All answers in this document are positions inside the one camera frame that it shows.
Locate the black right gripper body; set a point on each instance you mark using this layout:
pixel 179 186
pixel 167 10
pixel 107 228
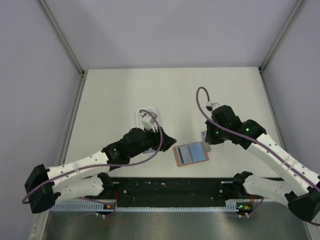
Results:
pixel 216 134

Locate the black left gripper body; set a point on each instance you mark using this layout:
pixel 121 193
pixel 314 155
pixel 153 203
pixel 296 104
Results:
pixel 152 140

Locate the silver VIP card 88888819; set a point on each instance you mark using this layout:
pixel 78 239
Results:
pixel 203 136

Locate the tan leather card holder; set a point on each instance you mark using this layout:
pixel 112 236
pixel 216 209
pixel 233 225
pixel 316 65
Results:
pixel 197 151

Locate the silver card with black stripe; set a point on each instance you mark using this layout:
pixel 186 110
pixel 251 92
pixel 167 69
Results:
pixel 184 156

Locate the white plastic basket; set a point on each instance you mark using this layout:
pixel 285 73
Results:
pixel 148 132

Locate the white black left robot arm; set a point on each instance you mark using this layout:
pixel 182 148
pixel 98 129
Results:
pixel 88 177

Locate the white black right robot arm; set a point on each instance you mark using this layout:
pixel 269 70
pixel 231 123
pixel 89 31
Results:
pixel 299 189

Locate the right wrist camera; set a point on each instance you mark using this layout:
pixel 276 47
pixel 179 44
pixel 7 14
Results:
pixel 210 106

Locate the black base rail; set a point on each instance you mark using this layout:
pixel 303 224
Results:
pixel 179 192

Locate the grey slotted cable duct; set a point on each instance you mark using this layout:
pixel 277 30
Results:
pixel 87 206

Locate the left aluminium frame post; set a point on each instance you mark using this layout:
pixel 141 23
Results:
pixel 60 36

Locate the aluminium frame post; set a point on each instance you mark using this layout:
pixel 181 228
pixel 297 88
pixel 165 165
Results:
pixel 290 20
pixel 60 36

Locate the right aluminium frame post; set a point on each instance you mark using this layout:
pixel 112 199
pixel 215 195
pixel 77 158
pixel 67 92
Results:
pixel 290 20

